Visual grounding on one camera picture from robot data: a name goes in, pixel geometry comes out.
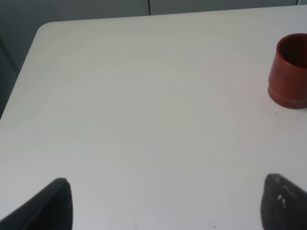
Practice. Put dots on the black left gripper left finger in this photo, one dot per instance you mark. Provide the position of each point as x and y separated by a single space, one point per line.
50 209

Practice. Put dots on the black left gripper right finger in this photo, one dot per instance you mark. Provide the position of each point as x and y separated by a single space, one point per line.
283 204

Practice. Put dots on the red plastic cup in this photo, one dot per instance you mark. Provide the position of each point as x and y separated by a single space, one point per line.
288 75

